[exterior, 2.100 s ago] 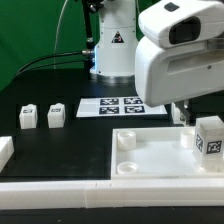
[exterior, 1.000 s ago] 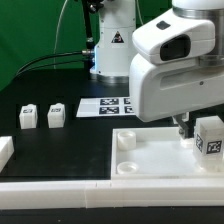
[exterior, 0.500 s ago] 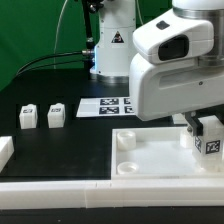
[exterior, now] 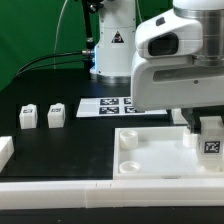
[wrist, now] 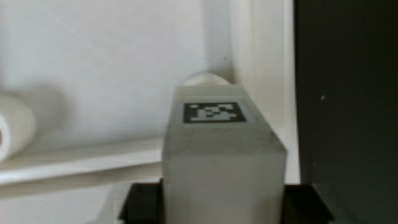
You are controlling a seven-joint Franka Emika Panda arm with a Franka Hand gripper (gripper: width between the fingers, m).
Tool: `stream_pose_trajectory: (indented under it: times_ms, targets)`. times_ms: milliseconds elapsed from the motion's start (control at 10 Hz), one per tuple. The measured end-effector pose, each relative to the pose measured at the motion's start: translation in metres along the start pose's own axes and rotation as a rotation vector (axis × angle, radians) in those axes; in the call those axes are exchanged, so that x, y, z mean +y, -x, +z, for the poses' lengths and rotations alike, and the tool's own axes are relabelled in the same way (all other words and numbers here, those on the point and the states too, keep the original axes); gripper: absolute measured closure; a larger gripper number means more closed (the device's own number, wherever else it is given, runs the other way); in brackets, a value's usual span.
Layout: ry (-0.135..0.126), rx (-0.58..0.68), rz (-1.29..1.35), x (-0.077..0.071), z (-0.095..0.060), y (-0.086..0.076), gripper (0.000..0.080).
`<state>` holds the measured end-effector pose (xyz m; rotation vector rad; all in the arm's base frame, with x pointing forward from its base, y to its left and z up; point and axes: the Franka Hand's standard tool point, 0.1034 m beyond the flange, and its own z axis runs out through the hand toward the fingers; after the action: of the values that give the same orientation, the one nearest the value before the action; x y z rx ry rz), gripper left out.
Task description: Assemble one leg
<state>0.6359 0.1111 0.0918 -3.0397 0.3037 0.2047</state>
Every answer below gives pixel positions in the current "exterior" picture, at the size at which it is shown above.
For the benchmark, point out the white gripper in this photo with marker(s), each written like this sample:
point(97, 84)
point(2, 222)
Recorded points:
point(179, 63)

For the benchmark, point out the white square tabletop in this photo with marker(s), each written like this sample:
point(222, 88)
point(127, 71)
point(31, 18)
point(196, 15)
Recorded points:
point(158, 153)

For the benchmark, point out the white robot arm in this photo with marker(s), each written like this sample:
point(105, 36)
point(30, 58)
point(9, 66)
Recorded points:
point(114, 53)

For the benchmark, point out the marker sheet with tags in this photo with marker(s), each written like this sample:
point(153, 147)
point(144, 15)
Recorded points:
point(111, 106)

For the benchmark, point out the white left fence block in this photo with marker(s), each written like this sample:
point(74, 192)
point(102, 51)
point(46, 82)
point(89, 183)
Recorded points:
point(6, 150)

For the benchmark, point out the white front fence rail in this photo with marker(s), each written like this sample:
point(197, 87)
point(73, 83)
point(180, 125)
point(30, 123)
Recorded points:
point(112, 193)

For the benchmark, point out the black camera pole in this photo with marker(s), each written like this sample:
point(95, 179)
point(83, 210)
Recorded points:
point(89, 7)

